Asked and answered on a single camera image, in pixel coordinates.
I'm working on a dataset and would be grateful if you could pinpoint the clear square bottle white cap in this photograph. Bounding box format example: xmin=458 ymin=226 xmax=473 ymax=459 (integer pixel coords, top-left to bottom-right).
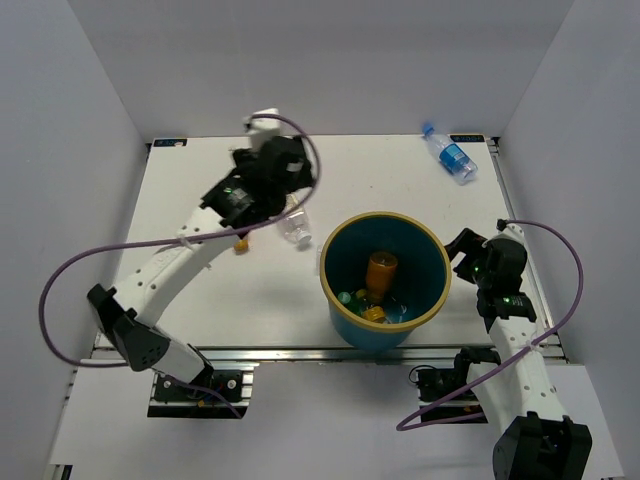
xmin=277 ymin=194 xmax=312 ymax=250

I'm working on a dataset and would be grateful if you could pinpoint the blue label water bottle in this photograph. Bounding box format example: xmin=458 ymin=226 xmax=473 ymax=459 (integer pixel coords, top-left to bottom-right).
xmin=422 ymin=123 xmax=478 ymax=185

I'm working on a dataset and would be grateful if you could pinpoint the orange juice bottle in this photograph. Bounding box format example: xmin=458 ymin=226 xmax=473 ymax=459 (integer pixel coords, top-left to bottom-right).
xmin=365 ymin=251 xmax=398 ymax=303

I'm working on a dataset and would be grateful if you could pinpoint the clear bottle yellow cap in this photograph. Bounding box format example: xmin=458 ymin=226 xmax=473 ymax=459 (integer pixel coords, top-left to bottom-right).
xmin=360 ymin=305 xmax=386 ymax=324

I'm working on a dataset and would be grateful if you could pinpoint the green plastic bottle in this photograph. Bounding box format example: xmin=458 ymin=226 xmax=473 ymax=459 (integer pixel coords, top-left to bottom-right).
xmin=337 ymin=288 xmax=372 ymax=317

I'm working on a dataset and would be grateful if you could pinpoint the crushed clear bottle blue label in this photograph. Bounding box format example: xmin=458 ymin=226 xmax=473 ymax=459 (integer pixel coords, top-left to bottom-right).
xmin=234 ymin=239 xmax=249 ymax=254

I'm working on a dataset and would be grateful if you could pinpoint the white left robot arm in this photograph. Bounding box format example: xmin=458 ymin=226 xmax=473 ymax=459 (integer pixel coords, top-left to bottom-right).
xmin=87 ymin=136 xmax=316 ymax=399

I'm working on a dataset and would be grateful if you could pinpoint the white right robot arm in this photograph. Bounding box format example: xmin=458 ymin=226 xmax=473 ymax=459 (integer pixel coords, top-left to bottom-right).
xmin=445 ymin=225 xmax=593 ymax=479

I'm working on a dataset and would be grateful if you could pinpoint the blue bin yellow rim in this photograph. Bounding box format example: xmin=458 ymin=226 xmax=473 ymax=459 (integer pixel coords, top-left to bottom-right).
xmin=319 ymin=212 xmax=452 ymax=352

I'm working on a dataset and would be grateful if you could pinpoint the right blue table sticker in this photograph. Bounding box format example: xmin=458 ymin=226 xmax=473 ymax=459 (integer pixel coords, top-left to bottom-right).
xmin=449 ymin=134 xmax=485 ymax=143

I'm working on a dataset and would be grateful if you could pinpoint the blue table sticker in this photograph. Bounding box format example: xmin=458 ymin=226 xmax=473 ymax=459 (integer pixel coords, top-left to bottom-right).
xmin=152 ymin=138 xmax=187 ymax=148
xmin=449 ymin=134 xmax=485 ymax=143

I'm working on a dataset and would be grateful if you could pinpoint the left blue table sticker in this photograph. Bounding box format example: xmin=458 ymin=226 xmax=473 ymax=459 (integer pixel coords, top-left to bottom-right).
xmin=152 ymin=138 xmax=187 ymax=148

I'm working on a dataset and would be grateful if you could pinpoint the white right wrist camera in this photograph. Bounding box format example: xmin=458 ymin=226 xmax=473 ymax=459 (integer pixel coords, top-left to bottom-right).
xmin=493 ymin=219 xmax=525 ymax=245

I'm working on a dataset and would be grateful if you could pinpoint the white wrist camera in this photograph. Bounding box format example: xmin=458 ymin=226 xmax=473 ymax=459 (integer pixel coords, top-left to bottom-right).
xmin=493 ymin=219 xmax=525 ymax=245
xmin=244 ymin=117 xmax=281 ymax=153

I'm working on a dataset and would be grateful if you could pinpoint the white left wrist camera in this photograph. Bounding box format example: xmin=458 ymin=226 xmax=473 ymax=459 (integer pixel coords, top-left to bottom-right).
xmin=244 ymin=117 xmax=281 ymax=153

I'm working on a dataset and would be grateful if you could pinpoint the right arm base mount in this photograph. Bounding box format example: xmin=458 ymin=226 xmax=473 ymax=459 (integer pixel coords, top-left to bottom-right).
xmin=408 ymin=347 xmax=501 ymax=424

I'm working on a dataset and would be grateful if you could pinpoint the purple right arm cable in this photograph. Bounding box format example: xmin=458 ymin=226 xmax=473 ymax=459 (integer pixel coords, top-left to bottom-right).
xmin=396 ymin=218 xmax=585 ymax=432

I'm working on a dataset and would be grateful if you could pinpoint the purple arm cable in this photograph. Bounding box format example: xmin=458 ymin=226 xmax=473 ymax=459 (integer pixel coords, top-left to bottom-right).
xmin=396 ymin=218 xmax=585 ymax=432
xmin=38 ymin=113 xmax=323 ymax=420

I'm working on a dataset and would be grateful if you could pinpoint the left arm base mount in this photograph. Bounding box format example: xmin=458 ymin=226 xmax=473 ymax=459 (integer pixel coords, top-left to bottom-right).
xmin=147 ymin=362 xmax=258 ymax=420

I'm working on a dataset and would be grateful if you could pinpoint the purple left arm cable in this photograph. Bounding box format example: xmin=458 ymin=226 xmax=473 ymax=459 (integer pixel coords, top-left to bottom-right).
xmin=38 ymin=113 xmax=323 ymax=420

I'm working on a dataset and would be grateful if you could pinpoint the aluminium table edge rail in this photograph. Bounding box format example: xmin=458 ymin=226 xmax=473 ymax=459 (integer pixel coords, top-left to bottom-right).
xmin=89 ymin=344 xmax=569 ymax=366

